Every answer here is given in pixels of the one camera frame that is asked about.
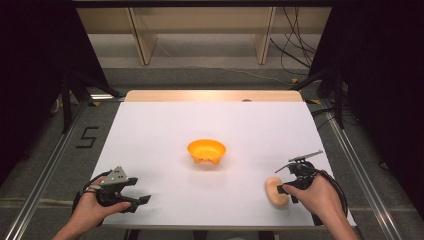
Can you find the tan potato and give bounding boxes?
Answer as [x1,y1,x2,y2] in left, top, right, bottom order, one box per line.
[264,176,291,209]

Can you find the person's right hand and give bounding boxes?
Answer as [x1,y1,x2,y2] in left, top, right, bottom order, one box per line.
[282,173,346,224]

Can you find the dark curtain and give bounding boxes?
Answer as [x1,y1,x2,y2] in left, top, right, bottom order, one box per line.
[0,0,112,188]
[307,0,424,216]

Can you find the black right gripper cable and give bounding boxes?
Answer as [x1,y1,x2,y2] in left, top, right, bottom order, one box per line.
[311,169,350,228]

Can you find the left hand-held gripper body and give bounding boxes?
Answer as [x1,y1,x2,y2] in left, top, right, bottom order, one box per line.
[95,165,134,208]

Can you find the light wooden table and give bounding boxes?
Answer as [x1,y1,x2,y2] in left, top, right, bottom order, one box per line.
[99,89,358,232]

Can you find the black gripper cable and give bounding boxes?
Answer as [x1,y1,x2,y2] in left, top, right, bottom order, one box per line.
[71,169,113,216]
[311,169,350,228]

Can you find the orange plastic bowl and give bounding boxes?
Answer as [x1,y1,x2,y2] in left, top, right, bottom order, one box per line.
[186,138,228,166]

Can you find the black tripod stand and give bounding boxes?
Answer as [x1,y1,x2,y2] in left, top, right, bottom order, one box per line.
[59,70,125,135]
[289,65,348,130]

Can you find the thin white floor cable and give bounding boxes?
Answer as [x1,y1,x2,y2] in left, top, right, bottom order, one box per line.
[155,42,295,86]

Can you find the white paper sheet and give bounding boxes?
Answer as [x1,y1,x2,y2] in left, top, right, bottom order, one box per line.
[89,101,357,228]

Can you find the aluminium floor rail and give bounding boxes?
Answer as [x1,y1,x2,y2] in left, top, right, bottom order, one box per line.
[320,99,406,240]
[2,99,92,240]

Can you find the black floor cable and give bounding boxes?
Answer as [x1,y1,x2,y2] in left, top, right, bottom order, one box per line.
[310,105,338,130]

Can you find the light wooden shelf unit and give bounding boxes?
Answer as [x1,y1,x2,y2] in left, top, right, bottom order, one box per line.
[76,7,333,66]

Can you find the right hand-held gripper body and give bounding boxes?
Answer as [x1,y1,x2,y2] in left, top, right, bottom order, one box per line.
[275,149,325,202]

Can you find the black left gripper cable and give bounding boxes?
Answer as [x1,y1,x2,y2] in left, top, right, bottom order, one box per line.
[71,169,113,216]

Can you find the bundle of black cables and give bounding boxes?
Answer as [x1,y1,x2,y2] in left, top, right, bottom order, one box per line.
[269,7,318,77]

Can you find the person's left hand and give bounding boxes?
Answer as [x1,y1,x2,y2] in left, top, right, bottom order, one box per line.
[70,176,133,232]

